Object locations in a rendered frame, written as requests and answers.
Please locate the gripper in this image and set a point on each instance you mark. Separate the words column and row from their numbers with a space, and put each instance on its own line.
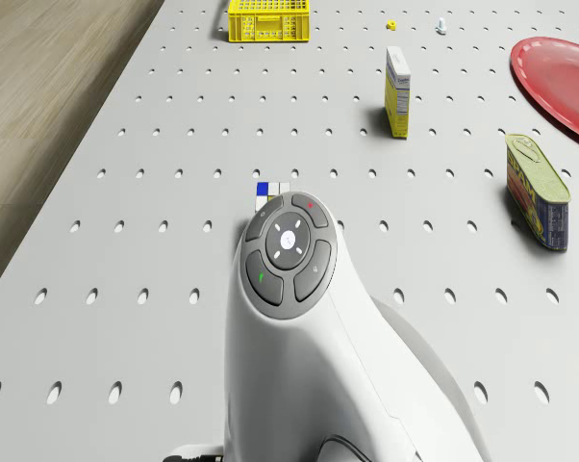
column 198, row 452

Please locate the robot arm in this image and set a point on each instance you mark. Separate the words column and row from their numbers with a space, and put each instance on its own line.
column 309, row 366

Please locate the puzzle cube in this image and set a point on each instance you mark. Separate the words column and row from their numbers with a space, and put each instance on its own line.
column 265, row 192

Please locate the yellow and white box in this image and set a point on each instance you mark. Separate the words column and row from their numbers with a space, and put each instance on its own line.
column 398, row 96

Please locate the flat-sided can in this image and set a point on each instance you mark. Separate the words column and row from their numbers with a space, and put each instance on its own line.
column 539, row 197

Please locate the yellow basket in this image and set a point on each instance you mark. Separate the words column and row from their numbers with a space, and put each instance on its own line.
column 270, row 24

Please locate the small yellow block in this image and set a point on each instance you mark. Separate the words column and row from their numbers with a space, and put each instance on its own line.
column 391, row 24

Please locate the bolt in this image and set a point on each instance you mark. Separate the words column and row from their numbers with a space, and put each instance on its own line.
column 441, row 26

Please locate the red plate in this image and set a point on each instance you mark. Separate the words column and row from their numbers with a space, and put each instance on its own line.
column 563, row 82

